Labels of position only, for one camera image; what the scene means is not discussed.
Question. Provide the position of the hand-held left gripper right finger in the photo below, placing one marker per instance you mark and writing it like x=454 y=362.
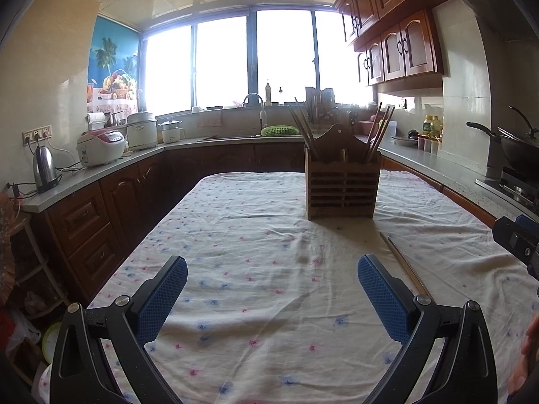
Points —
x=381 y=294

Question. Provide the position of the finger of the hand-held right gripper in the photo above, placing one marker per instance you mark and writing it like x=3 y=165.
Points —
x=511 y=233
x=529 y=222

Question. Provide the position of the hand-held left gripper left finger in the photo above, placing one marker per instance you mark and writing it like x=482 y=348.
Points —
x=162 y=298

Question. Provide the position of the light wooden chopstick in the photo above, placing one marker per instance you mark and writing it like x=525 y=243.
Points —
x=398 y=259

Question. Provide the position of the wooden utensil holder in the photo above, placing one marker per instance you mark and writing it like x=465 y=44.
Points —
x=341 y=185

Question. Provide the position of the notched bamboo chopstick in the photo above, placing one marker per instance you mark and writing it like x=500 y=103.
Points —
x=386 y=124

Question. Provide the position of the dish rack with utensils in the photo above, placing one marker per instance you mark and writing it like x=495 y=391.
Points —
x=322 y=103

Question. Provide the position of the person's right hand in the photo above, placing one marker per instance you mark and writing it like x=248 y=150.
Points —
x=528 y=366

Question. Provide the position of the gas stove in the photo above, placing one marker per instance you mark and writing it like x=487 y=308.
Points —
x=513 y=185

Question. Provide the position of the black wok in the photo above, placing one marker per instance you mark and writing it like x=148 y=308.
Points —
x=516 y=149

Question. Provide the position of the white floral tablecloth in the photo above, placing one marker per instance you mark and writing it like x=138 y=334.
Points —
x=236 y=240

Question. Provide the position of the wooden lower cabinets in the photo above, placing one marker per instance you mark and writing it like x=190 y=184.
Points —
x=109 y=214

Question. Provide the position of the wooden cabinets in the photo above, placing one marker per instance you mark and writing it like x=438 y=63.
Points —
x=109 y=214
x=396 y=46

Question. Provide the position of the green rimmed white plate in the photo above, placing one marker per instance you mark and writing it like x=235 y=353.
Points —
x=52 y=341

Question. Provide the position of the row of seasoning jars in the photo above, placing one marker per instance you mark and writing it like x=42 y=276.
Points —
x=427 y=145

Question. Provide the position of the yellow oil bottle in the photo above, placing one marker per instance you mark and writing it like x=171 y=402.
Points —
x=428 y=126
x=438 y=127

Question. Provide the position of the wooden rack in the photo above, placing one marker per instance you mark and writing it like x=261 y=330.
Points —
x=29 y=269

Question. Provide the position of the dark eggplant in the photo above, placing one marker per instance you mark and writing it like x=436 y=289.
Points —
x=412 y=134

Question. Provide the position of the pink white rice cooker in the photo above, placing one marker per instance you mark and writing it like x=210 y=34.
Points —
x=100 y=148

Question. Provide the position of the small white electric pot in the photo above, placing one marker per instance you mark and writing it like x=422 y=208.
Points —
x=170 y=132

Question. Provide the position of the large white cooker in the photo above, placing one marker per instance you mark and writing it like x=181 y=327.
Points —
x=142 y=132

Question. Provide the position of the kitchen sink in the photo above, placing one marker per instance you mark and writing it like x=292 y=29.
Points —
x=227 y=136

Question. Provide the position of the steel electric kettle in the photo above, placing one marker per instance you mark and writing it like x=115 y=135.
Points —
x=44 y=168

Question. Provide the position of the steel cup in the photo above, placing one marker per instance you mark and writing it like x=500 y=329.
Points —
x=113 y=118

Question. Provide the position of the paper towel roll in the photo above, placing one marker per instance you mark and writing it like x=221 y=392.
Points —
x=96 y=121

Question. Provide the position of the green plastic basket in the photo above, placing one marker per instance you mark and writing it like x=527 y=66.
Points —
x=278 y=130

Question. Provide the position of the curved metal faucet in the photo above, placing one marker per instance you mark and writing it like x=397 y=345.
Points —
x=261 y=105

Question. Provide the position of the wooden upper cabinets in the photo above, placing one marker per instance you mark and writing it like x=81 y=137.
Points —
x=396 y=46

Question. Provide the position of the range hood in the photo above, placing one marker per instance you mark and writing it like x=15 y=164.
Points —
x=492 y=4

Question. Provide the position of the yellow dish soap bottle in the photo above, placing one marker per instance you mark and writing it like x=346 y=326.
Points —
x=268 y=94

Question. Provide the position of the large kitchen window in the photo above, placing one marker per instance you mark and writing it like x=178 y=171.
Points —
x=227 y=59

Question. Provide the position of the wall outlet strip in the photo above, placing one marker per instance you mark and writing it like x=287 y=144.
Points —
x=37 y=134

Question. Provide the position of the tropical fruit wall poster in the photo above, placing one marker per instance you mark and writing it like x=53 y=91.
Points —
x=113 y=59

